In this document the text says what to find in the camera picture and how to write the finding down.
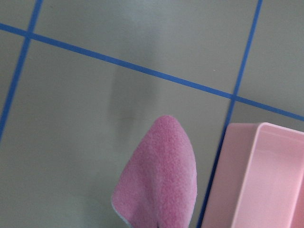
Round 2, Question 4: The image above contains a pink plastic bin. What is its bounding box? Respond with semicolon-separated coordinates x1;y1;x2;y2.
202;123;304;228

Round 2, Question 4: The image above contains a pink microfiber cloth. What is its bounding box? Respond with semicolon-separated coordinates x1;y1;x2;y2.
111;115;197;228

